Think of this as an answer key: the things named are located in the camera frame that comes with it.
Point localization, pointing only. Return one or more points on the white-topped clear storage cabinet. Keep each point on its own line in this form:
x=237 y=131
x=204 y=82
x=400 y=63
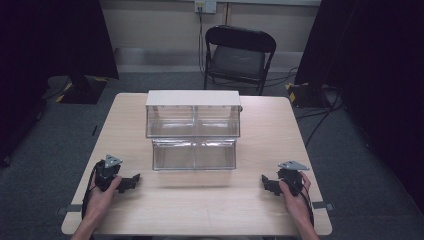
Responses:
x=193 y=97

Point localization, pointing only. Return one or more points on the person's right hand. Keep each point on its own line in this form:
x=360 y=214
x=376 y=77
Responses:
x=295 y=203

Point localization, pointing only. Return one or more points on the black curtain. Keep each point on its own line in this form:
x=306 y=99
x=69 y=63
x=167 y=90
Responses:
x=376 y=66
x=40 y=50

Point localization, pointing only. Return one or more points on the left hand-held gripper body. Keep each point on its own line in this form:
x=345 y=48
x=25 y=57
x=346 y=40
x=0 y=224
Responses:
x=106 y=173

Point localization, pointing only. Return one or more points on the grey tape strip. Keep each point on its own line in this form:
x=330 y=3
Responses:
x=71 y=208
x=322 y=205

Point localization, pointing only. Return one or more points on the person's left hand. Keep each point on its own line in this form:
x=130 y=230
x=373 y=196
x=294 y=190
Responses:
x=100 y=200

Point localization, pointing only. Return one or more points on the black folding chair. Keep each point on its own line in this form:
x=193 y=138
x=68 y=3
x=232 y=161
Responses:
x=238 y=60

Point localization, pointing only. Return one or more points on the clear plastic drawer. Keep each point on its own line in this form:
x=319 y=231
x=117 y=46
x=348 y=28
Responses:
x=194 y=156
x=193 y=121

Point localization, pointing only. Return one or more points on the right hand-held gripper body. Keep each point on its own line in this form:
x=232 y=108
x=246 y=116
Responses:
x=293 y=178

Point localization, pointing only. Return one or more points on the black stand base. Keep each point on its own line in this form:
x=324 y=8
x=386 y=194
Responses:
x=83 y=90
x=306 y=95

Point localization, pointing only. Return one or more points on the white wall outlet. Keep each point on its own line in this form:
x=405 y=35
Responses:
x=205 y=5

